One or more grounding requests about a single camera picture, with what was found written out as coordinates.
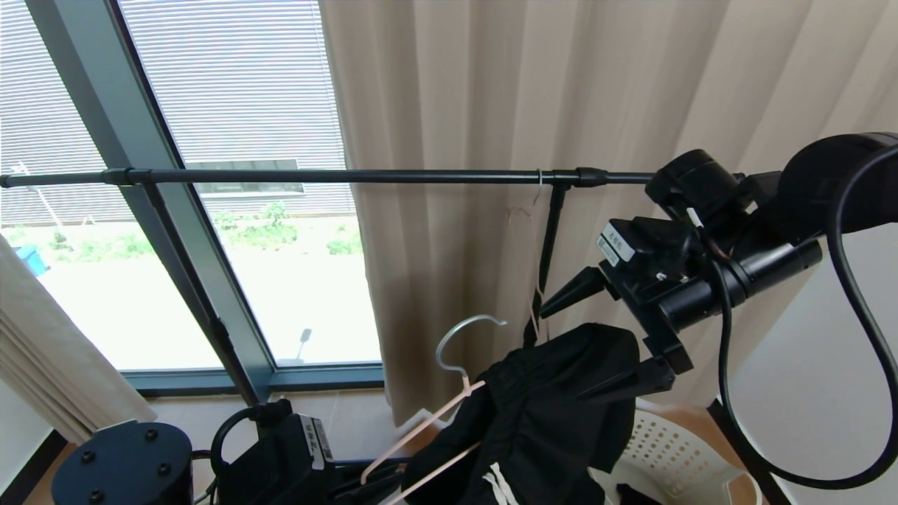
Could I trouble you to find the window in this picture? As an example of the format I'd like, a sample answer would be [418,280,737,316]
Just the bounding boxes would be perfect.
[0,0,384,395]

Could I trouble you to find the black garment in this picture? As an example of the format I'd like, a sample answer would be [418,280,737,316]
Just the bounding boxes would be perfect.
[616,483,667,505]

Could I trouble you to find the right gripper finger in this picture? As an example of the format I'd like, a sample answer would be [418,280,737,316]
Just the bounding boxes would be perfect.
[575,354,676,403]
[540,267,619,321]

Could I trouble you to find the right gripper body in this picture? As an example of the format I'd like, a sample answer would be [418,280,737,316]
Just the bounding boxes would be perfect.
[598,238,823,376]

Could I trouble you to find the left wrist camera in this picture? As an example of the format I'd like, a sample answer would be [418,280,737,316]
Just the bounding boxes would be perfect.
[232,412,337,505]

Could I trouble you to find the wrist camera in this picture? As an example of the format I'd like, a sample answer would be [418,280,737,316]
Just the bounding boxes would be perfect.
[232,412,337,505]
[596,216,706,285]

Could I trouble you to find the beige curtain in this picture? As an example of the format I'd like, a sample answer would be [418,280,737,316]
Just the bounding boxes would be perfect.
[319,0,898,425]
[0,235,156,444]

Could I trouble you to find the black clothes rack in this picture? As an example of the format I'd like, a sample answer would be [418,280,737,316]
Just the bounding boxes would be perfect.
[0,167,660,408]

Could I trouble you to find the pink clothes hanger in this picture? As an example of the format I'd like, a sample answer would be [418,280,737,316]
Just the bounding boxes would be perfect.
[360,314,509,505]
[507,170,551,344]

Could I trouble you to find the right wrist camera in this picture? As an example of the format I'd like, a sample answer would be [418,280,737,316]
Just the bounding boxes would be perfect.
[596,216,706,285]

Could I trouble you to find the white laundry basket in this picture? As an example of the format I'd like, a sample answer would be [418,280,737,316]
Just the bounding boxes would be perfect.
[589,400,765,505]

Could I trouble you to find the black shorts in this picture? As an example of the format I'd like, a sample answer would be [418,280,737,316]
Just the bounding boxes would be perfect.
[400,323,643,505]

